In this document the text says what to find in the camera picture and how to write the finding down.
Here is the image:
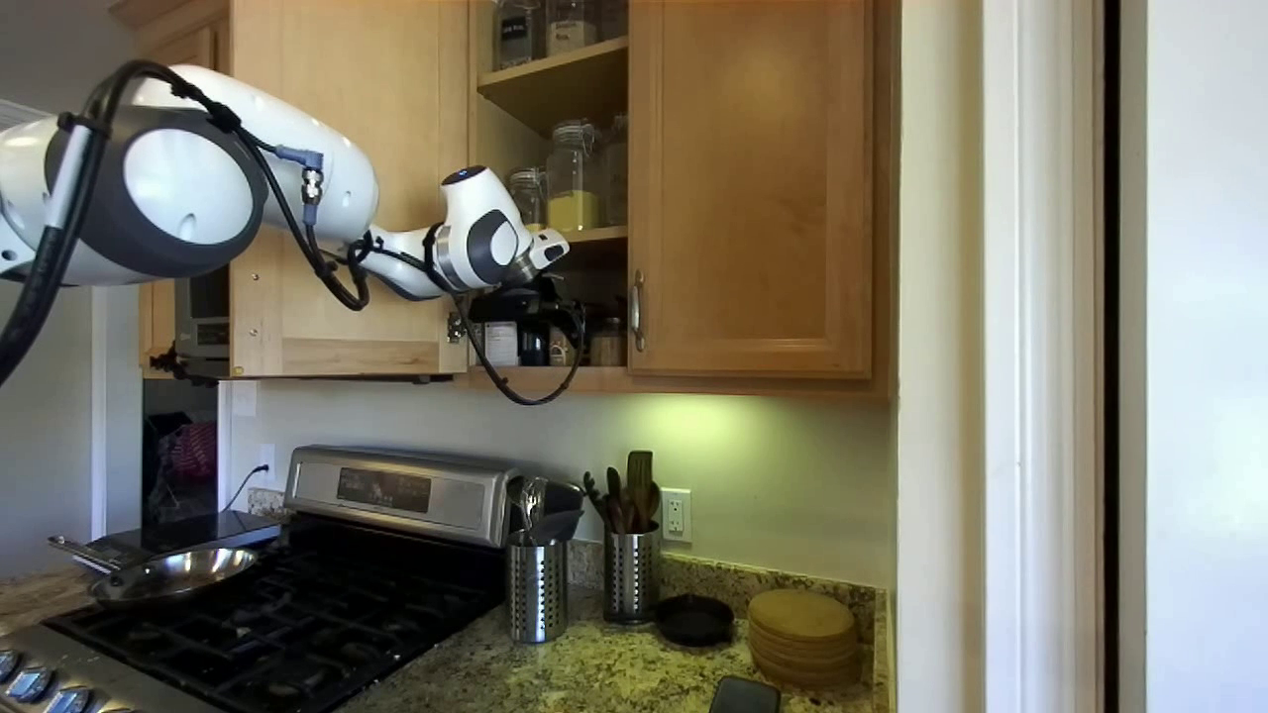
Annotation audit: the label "dark wooden spatula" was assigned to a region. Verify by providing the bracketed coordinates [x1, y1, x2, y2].
[620, 446, 667, 534]

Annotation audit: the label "glass jar yellow contents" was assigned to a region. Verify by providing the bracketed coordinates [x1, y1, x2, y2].
[542, 120, 605, 242]

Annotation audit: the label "wooden cabinet door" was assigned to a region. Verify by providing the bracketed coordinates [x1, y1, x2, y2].
[226, 0, 475, 384]
[622, 0, 879, 386]

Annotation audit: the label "white door frame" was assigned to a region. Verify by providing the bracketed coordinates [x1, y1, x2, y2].
[974, 0, 1111, 713]

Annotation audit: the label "glass jar dark lid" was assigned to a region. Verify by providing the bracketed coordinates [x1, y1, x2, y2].
[489, 0, 538, 71]

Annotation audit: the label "white box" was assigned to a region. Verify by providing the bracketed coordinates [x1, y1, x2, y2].
[475, 319, 522, 372]

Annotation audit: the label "white door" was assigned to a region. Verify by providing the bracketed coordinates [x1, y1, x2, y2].
[1136, 0, 1268, 713]

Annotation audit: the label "black plastic utensil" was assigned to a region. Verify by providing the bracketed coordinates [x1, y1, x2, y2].
[535, 477, 585, 546]

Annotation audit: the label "steel frying pan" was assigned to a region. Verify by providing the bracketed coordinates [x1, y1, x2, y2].
[48, 530, 261, 608]

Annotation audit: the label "dark kitchen utensil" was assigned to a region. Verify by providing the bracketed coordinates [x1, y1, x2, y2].
[580, 462, 629, 534]

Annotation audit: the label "wooden cutting board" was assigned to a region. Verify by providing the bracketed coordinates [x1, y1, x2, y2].
[0, 570, 105, 637]

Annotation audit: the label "perforated steel utensil holder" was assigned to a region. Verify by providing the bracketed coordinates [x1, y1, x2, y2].
[504, 534, 575, 649]
[604, 524, 667, 627]

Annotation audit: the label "small glass jar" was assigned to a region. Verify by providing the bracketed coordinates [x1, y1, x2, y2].
[504, 160, 550, 230]

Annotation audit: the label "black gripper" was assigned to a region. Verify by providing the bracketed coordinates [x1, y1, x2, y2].
[459, 275, 592, 372]

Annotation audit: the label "glass jar light contents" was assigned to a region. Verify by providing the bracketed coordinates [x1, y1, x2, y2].
[542, 0, 600, 59]

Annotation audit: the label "white wall outlet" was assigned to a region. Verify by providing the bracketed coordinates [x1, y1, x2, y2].
[245, 442, 283, 504]
[653, 483, 698, 551]

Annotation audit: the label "small black dish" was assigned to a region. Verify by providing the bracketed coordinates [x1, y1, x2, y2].
[649, 591, 741, 649]

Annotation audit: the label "small brown bottle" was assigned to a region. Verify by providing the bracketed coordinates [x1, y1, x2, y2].
[585, 306, 629, 372]

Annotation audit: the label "wooden cabinet body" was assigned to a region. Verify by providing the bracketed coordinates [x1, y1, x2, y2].
[452, 0, 904, 399]

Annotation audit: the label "metal ladle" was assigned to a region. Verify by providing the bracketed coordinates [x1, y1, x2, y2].
[508, 469, 554, 546]

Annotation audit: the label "stainless steel stove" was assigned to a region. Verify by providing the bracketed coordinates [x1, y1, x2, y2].
[0, 442, 535, 713]

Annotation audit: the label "metal cabinet door handle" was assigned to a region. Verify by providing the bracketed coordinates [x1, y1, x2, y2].
[628, 269, 649, 357]

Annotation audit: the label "stainless steel microwave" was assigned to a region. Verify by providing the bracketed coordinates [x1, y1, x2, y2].
[171, 265, 239, 378]

